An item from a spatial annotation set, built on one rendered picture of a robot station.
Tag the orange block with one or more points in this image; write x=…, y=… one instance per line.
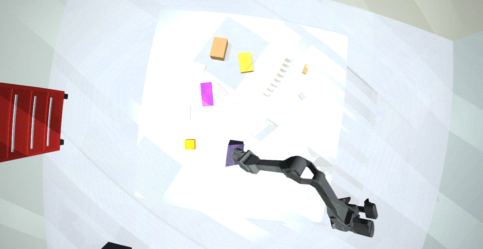
x=190, y=144

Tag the tan rectangular block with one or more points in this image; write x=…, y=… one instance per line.
x=305, y=68
x=219, y=48

